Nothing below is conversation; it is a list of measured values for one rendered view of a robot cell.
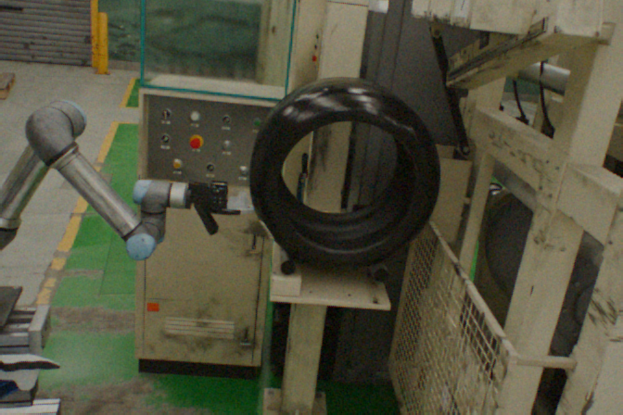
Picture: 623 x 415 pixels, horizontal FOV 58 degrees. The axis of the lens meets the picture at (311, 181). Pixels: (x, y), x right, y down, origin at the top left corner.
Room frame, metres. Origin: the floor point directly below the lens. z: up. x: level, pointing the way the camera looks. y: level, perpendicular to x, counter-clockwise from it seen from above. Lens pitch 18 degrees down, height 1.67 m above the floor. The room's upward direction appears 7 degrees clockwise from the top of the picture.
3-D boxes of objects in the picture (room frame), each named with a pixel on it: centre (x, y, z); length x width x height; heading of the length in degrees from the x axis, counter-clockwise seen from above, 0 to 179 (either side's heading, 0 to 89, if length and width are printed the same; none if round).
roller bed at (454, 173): (1.92, -0.45, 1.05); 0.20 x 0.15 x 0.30; 5
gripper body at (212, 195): (1.57, 0.30, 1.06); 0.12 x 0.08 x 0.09; 95
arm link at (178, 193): (1.57, 0.38, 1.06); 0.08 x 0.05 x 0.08; 5
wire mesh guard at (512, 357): (1.47, -0.43, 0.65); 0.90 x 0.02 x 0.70; 5
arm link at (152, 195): (1.56, 0.46, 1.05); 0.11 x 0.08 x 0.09; 95
